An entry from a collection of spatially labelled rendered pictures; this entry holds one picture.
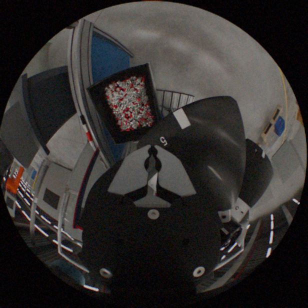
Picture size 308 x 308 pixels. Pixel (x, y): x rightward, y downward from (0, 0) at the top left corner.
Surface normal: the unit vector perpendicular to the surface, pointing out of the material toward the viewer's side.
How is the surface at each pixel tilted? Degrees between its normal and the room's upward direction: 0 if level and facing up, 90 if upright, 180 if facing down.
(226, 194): 45
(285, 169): 90
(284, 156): 90
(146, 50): 0
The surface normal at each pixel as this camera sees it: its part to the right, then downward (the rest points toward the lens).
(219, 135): -0.46, 0.20
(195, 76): -0.01, 0.77
